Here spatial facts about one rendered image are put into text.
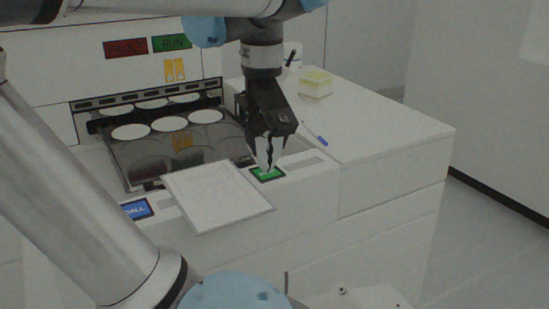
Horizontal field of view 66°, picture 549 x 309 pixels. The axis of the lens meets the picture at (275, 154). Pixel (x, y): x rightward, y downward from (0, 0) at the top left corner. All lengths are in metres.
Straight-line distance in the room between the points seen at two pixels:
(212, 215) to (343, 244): 0.39
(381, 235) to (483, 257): 1.26
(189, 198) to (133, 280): 0.32
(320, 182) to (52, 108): 0.76
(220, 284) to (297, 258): 0.52
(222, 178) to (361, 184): 0.31
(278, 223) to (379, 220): 0.30
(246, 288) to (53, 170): 0.21
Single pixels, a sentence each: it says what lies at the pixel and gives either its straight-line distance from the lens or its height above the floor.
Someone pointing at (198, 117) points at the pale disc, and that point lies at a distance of 1.27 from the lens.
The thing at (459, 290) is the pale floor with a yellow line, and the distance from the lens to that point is 2.09.
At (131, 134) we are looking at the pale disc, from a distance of 1.21.
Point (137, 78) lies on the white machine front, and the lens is 1.29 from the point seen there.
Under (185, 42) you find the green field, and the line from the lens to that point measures 1.30.
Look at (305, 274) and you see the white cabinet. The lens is 1.00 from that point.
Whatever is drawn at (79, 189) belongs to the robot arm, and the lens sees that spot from 0.45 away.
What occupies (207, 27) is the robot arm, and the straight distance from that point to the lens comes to 0.61.
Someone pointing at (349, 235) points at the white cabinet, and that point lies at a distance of 1.01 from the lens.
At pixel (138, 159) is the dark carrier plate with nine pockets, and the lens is 1.07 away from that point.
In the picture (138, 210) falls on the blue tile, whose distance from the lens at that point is 0.77.
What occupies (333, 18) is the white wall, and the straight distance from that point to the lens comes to 3.44.
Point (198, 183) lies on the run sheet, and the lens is 0.82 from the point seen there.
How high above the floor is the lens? 1.39
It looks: 28 degrees down
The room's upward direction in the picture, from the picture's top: straight up
